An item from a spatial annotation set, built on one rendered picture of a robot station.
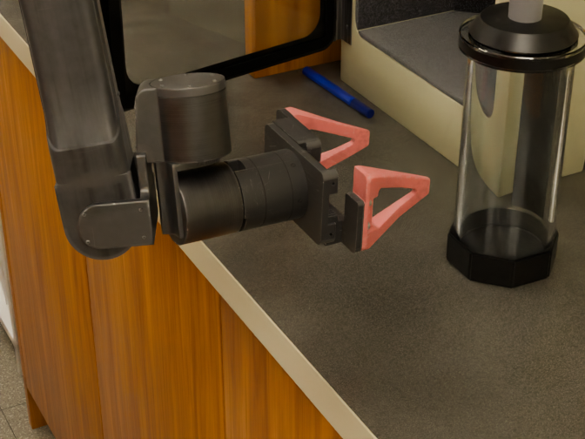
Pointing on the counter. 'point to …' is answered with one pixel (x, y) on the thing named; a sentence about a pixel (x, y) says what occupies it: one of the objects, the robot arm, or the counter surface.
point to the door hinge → (344, 21)
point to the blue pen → (339, 92)
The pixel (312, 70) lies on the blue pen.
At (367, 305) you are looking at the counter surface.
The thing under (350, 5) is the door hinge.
